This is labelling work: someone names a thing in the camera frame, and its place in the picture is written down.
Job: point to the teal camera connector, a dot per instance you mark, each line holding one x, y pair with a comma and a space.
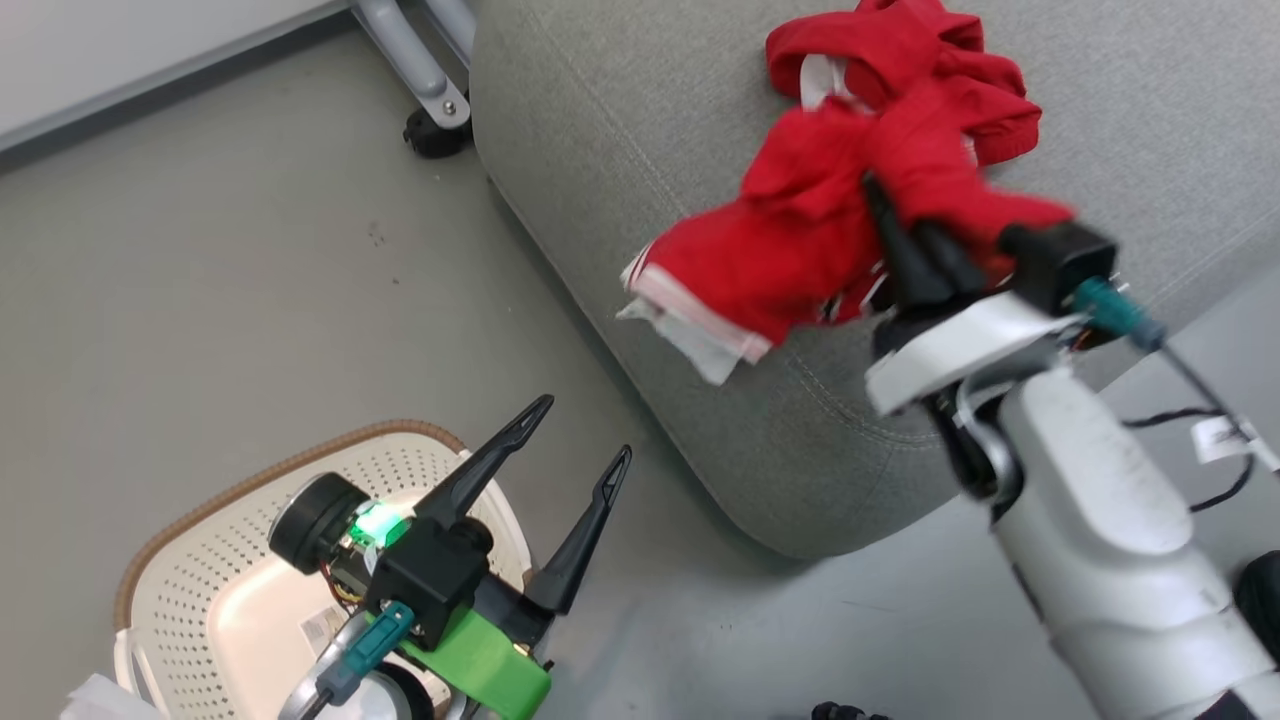
370, 645
1115, 310

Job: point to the teal left camera connector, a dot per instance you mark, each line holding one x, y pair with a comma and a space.
370, 645

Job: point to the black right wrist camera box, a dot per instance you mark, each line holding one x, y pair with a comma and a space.
1060, 262

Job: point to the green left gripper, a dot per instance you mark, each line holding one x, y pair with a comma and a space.
490, 665

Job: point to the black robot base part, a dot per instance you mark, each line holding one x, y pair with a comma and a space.
845, 712

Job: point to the white crumpled paper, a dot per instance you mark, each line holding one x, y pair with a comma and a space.
105, 700

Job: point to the red clothing with white trim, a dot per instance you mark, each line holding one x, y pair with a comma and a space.
800, 230

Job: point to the black caster wheel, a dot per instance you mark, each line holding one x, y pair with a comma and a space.
435, 135

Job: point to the grey fabric sofa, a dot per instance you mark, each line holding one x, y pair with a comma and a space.
650, 150

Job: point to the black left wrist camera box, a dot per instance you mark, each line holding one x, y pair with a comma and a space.
430, 580

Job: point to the grey partition leg curved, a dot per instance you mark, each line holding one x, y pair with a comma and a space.
410, 60

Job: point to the white perforated laundry basket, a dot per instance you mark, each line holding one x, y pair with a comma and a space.
200, 580

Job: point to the black round left gripper motor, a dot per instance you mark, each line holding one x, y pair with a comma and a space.
310, 520

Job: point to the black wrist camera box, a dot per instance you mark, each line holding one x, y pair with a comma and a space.
1060, 262
430, 580

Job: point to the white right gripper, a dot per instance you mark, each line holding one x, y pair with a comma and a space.
960, 345

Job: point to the teal right camera connector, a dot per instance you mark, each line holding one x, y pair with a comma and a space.
1115, 310

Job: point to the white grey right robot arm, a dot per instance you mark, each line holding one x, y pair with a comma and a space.
1100, 520

